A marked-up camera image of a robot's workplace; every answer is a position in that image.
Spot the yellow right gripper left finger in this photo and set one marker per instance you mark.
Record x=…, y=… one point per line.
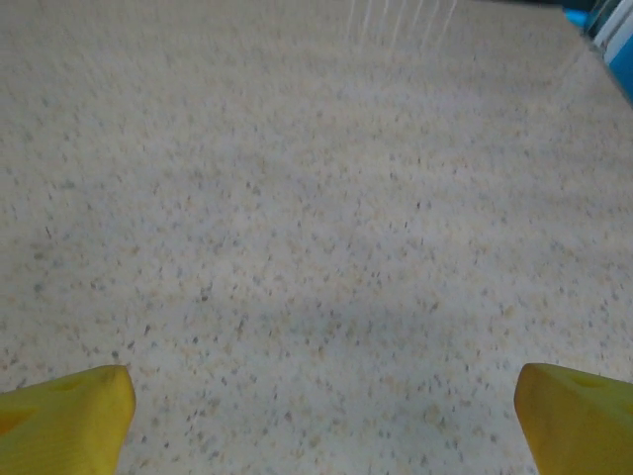
x=64, y=425

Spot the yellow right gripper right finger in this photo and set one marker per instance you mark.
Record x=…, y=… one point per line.
x=578, y=425

